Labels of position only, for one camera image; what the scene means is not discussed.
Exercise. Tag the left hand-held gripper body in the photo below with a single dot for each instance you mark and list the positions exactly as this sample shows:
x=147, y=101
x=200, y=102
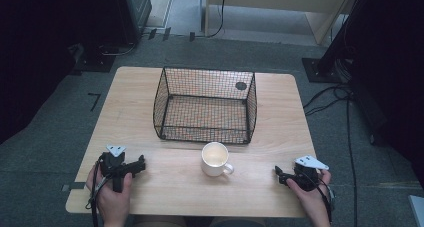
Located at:
x=111, y=167

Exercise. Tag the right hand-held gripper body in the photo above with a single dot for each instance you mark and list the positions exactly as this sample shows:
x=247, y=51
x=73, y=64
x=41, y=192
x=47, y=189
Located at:
x=306, y=177

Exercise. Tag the white cup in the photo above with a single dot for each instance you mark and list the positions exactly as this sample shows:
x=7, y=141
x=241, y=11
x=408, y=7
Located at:
x=215, y=160

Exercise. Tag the person's right hand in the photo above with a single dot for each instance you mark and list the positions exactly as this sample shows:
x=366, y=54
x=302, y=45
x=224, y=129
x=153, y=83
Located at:
x=313, y=200

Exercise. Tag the person's left hand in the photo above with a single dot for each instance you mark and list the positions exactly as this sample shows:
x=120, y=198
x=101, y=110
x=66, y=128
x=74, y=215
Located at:
x=115, y=203

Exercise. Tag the grey tape strip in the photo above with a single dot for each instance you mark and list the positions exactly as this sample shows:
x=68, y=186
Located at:
x=71, y=187

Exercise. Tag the dark stand base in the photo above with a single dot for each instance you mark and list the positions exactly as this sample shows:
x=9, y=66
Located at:
x=95, y=62

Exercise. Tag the white flat object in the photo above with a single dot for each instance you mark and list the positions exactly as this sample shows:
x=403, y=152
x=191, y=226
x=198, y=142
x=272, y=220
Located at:
x=418, y=212

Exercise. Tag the black equipment cabinet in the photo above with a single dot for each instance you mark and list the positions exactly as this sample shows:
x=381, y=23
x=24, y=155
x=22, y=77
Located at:
x=136, y=10

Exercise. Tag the black stand with base plate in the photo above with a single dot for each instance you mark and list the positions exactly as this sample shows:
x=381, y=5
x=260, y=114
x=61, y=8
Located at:
x=321, y=68

